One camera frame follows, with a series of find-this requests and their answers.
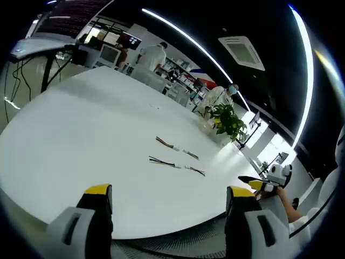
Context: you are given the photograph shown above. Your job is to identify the clear plant vase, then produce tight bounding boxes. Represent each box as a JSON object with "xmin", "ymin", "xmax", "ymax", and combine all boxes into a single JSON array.
[{"xmin": 198, "ymin": 115, "xmax": 218, "ymax": 134}]

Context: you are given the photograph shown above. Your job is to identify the person in white shirt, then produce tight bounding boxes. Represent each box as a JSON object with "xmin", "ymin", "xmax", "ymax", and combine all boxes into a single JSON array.
[{"xmin": 289, "ymin": 166, "xmax": 341, "ymax": 242}]

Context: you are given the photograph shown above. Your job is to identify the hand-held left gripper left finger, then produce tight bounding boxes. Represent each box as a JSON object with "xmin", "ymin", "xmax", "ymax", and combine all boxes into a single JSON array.
[{"xmin": 46, "ymin": 183, "xmax": 114, "ymax": 259}]

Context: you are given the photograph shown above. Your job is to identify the white JST connector with wires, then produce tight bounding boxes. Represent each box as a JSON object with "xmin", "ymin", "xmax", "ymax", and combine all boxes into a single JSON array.
[
  {"xmin": 182, "ymin": 148, "xmax": 200, "ymax": 161},
  {"xmin": 184, "ymin": 164, "xmax": 206, "ymax": 177}
]

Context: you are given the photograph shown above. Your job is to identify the ceiling light strip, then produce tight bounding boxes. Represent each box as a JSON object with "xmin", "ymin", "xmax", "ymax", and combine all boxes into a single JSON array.
[
  {"xmin": 141, "ymin": 8, "xmax": 250, "ymax": 112},
  {"xmin": 288, "ymin": 4, "xmax": 315, "ymax": 148}
]

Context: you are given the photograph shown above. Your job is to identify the white storage shelves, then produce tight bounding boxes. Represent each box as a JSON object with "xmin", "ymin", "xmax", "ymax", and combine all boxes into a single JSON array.
[{"xmin": 161, "ymin": 55, "xmax": 213, "ymax": 108}]

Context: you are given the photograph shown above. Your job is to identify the black-legged desk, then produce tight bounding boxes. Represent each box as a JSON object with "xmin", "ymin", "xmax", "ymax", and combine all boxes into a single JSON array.
[{"xmin": 10, "ymin": 43, "xmax": 89, "ymax": 94}]

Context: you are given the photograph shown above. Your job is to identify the wall screen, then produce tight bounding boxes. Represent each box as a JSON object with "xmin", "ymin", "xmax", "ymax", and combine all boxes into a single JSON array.
[{"xmin": 117, "ymin": 33, "xmax": 143, "ymax": 51}]

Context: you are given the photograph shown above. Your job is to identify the white boxy monitor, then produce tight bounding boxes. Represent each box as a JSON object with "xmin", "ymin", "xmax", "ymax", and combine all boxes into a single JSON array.
[{"xmin": 99, "ymin": 43, "xmax": 122, "ymax": 69}]

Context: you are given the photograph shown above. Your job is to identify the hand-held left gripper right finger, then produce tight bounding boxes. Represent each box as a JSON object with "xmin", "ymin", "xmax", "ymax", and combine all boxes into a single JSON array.
[{"xmin": 225, "ymin": 186, "xmax": 291, "ymax": 259}]

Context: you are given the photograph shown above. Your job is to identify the black hanging cables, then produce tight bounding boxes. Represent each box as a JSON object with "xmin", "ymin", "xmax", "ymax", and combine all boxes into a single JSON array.
[{"xmin": 4, "ymin": 58, "xmax": 36, "ymax": 119}]

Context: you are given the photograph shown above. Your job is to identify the white JST socket with wires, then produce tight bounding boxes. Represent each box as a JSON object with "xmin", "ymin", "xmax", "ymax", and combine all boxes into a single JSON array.
[
  {"xmin": 155, "ymin": 136, "xmax": 181, "ymax": 152},
  {"xmin": 148, "ymin": 155, "xmax": 182, "ymax": 169}
]

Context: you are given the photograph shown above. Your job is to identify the ceiling air vent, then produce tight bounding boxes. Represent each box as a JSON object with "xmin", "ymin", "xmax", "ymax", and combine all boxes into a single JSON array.
[{"xmin": 217, "ymin": 36, "xmax": 266, "ymax": 72}]

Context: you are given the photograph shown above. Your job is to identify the green potted plant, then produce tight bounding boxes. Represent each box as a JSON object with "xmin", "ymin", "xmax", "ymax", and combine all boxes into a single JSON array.
[{"xmin": 209, "ymin": 104, "xmax": 248, "ymax": 143}]

